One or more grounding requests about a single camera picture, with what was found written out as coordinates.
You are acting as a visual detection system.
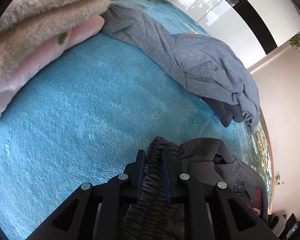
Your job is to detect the green potted plant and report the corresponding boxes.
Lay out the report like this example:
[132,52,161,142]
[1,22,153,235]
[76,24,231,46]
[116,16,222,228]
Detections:
[289,34,300,51]

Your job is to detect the fluffy beige pink garment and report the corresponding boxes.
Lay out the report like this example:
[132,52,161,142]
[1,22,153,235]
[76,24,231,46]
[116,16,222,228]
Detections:
[0,0,109,117]

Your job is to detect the dark grey sweatpants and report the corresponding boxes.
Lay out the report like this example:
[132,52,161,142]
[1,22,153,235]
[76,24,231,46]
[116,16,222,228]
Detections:
[121,137,274,239]

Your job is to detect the teal floral bedspread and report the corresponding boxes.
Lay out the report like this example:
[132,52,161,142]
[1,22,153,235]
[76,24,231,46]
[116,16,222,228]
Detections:
[0,33,273,239]

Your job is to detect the black device with green light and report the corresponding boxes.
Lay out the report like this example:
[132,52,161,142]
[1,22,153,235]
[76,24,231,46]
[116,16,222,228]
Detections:
[267,212,300,240]

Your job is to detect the white black wardrobe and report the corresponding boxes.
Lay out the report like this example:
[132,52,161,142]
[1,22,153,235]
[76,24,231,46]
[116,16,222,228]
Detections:
[167,0,300,68]

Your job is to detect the blue-grey hoodie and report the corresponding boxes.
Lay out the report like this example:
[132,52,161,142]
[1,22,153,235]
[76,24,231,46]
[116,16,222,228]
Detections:
[102,2,260,129]

